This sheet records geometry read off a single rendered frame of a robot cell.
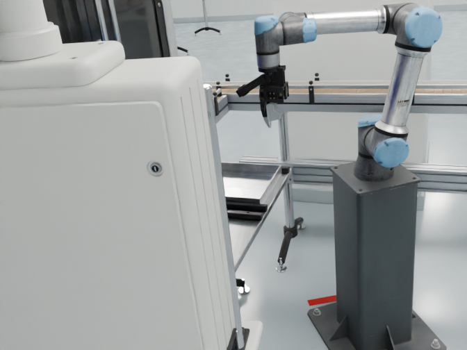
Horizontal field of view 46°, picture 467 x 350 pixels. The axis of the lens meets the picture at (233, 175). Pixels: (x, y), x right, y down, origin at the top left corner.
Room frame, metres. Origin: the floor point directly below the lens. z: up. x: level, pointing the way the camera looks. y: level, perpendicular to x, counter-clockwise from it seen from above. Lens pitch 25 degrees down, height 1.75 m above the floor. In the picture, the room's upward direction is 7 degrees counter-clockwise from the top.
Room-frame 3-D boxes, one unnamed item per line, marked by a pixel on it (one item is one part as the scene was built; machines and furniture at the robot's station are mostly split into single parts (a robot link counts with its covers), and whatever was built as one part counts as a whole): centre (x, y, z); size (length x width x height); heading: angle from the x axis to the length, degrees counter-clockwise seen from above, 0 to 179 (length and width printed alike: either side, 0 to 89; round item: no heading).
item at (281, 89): (1.75, -0.16, 1.24); 0.09 x 0.08 x 0.12; 68
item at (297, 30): (1.77, -0.25, 1.39); 0.11 x 0.11 x 0.08; 3
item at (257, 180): (1.75, 0.03, 0.90); 0.34 x 0.26 x 0.04; 67
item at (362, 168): (1.91, -0.54, 0.84); 0.15 x 0.15 x 0.10
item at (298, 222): (2.65, -0.28, 0.07); 0.50 x 0.08 x 0.14; 158
